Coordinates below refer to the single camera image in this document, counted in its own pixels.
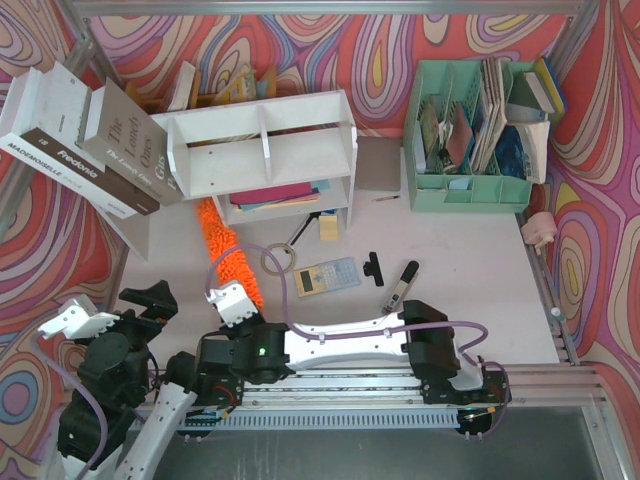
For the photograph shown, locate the orange microfiber duster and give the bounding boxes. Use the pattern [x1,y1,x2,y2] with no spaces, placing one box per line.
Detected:
[196,198,264,310]

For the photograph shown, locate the masking tape roll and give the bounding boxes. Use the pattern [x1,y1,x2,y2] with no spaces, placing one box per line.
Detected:
[260,243,297,276]

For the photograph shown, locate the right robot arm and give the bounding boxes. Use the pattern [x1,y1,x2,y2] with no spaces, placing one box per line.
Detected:
[196,300,488,392]

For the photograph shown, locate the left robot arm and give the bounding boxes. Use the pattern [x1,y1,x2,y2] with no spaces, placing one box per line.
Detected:
[44,280,202,479]

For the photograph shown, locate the white small bookshelf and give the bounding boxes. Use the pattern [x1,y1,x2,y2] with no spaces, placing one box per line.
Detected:
[152,90,358,225]

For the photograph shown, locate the blue beige calculator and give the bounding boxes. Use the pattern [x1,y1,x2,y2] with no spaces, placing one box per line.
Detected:
[293,257,361,298]

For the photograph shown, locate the black binder clip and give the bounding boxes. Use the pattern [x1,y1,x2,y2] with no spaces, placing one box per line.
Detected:
[363,251,384,287]

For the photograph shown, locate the yellow sticky note pad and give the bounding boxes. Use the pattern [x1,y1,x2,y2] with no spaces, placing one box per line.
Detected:
[318,214,339,241]

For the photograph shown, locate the stack of coloured paper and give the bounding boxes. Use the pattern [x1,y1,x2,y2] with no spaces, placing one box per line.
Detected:
[229,180,330,211]

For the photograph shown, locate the grey Lonely Ones book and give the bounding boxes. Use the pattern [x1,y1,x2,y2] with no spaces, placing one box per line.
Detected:
[80,79,183,206]

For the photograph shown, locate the orange wooden book rack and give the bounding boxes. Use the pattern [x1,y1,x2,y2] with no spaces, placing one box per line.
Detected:
[124,61,279,113]

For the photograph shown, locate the small pencil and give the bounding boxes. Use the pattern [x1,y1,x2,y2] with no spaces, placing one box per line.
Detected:
[372,195,400,202]

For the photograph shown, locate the brown white Fredonia book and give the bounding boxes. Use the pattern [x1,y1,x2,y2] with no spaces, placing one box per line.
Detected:
[1,62,159,219]

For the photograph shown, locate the mint green desk organizer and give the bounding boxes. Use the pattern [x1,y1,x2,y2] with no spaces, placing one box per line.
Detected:
[403,59,533,213]

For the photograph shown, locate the pink pig figurine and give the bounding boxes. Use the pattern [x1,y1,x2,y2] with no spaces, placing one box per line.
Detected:
[521,211,557,255]

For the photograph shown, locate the books in green organizer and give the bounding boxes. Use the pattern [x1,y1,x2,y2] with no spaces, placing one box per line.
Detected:
[417,55,568,184]

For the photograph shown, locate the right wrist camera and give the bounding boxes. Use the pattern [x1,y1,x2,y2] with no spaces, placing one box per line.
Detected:
[205,281,259,328]

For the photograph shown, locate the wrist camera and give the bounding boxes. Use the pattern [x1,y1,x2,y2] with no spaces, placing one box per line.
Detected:
[205,281,259,328]
[38,294,119,340]

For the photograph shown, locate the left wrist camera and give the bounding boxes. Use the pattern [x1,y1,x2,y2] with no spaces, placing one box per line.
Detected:
[38,294,119,340]

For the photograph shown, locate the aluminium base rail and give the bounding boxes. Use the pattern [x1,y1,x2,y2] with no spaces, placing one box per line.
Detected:
[153,368,513,407]

